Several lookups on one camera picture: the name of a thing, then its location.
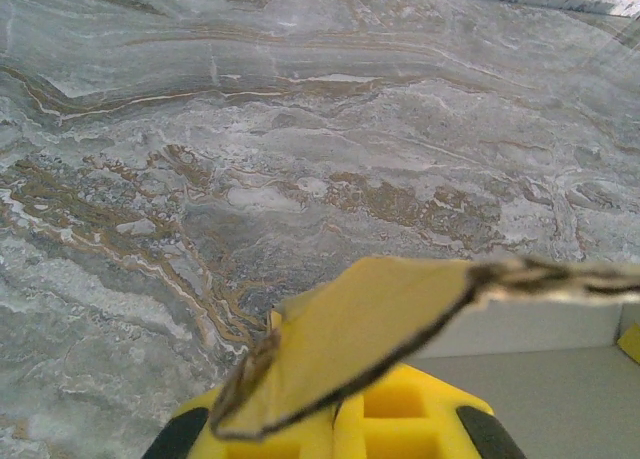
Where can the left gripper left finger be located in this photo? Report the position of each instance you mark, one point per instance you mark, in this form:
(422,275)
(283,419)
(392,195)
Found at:
(200,439)

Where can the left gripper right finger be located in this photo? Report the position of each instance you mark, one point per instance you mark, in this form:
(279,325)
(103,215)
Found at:
(400,419)

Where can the yellow paper box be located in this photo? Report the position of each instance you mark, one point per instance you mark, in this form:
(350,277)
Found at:
(360,319)

